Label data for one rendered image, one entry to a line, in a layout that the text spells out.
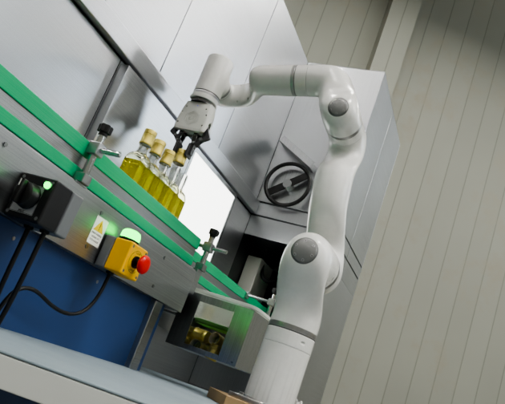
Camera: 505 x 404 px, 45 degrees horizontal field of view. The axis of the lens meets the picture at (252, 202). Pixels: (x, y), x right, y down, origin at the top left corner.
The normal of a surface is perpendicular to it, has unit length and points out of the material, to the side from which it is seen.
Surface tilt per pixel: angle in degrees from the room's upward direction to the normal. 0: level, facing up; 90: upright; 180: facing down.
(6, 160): 90
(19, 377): 90
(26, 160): 90
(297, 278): 128
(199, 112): 90
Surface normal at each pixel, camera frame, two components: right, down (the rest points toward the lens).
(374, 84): -0.31, -0.39
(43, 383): 0.21, -0.22
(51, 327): 0.89, 0.21
